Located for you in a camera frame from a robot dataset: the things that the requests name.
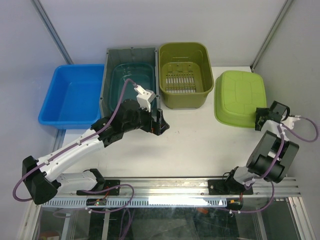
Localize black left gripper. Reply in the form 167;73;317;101
123;103;169;136

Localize lime green plastic basin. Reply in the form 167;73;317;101
214;70;267;128

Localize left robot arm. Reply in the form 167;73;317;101
22;99;170;205

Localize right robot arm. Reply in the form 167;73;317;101
221;101;300;195

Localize teal transparent inner tub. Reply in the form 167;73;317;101
107;62;156;112

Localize olive green slotted basket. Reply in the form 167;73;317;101
158;42;214;109

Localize grey plastic crate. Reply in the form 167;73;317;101
99;47;160;118

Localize blue plastic tub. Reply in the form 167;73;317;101
38;64;104;130

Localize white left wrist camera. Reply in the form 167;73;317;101
134;84;156;113

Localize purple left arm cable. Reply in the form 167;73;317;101
12;78;138;202

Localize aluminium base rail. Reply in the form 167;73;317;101
31;176;301;201

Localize white slotted cable duct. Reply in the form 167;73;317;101
43;196;227;208

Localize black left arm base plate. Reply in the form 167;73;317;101
76;179;121;196

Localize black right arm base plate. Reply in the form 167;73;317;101
207;179;254;196

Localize right aluminium corner post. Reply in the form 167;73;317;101
250;0;295;73

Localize aluminium corner post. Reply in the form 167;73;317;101
250;0;295;73
30;0;74;65

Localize left aluminium corner post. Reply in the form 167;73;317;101
30;0;74;65

